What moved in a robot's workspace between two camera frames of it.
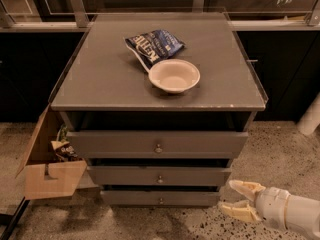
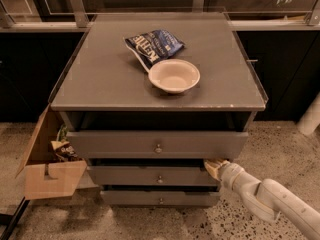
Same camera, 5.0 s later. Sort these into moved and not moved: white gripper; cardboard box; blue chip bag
Moved: white gripper
Not moved: cardboard box; blue chip bag
